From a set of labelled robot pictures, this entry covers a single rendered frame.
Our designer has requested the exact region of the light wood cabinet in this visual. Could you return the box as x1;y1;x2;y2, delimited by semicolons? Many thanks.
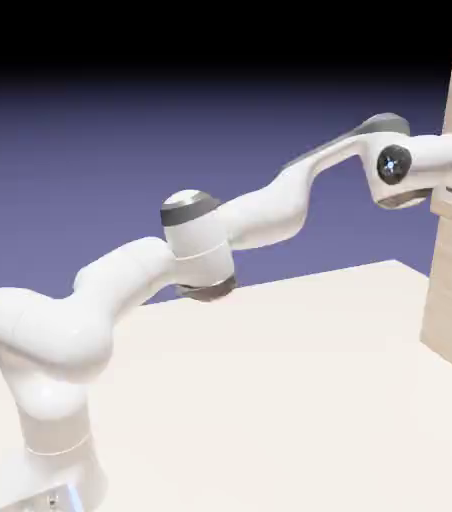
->
419;42;452;386

